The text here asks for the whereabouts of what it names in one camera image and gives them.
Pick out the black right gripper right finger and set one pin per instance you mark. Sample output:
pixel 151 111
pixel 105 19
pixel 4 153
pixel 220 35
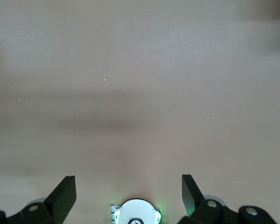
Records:
pixel 196 207

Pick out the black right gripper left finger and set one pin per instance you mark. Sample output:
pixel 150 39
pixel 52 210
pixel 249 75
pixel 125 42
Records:
pixel 58 205

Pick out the brown table cloth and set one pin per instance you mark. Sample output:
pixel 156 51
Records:
pixel 130 70

